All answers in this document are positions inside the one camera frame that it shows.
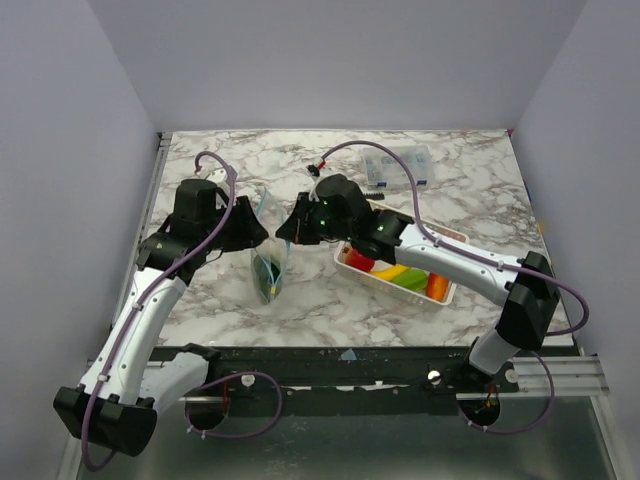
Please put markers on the yellow toy banana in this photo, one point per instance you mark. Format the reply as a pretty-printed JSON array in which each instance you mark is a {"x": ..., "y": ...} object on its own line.
[{"x": 390, "y": 273}]

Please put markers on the clear zip top bag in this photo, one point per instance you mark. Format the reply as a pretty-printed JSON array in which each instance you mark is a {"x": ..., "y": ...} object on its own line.
[{"x": 272, "y": 214}]

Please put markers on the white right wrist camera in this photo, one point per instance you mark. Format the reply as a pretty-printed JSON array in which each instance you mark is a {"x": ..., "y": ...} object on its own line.
[{"x": 316, "y": 171}]

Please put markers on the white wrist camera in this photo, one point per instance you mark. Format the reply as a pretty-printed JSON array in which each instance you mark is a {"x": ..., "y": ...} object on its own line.
[
  {"x": 316, "y": 171},
  {"x": 218, "y": 176}
]

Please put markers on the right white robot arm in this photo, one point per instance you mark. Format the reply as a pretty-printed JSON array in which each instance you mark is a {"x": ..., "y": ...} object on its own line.
[{"x": 523, "y": 287}]

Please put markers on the clear plastic screw box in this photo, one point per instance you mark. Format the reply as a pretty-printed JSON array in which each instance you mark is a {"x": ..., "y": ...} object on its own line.
[{"x": 382, "y": 171}]

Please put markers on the green toy star fruit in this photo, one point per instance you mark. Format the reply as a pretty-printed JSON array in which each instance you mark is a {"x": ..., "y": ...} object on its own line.
[{"x": 412, "y": 279}]

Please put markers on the green toy leafy vegetable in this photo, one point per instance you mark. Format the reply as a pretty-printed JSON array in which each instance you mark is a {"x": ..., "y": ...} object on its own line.
[{"x": 267, "y": 277}]

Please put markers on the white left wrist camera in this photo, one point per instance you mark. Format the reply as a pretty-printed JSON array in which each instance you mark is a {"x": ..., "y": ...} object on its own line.
[{"x": 218, "y": 176}]

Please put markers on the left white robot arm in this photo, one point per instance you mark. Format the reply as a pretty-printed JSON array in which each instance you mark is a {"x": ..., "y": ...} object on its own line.
[{"x": 116, "y": 405}]

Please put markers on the red yellow toy apple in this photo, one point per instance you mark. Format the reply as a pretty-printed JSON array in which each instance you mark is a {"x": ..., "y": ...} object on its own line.
[{"x": 355, "y": 259}]

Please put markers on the white perforated plastic basket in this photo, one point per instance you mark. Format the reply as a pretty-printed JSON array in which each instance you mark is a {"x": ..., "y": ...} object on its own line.
[{"x": 412, "y": 297}]

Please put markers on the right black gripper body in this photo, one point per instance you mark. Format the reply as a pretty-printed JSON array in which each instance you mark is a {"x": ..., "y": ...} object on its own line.
[{"x": 304, "y": 220}]

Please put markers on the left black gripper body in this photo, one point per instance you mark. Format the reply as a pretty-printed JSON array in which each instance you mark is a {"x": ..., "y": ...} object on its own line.
[{"x": 210, "y": 230}]

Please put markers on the orange red toy fruit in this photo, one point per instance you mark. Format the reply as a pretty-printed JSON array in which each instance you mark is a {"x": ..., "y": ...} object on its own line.
[{"x": 436, "y": 287}]

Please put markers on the black bit holder strip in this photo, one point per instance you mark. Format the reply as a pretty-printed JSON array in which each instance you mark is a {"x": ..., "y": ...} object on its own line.
[{"x": 378, "y": 195}]

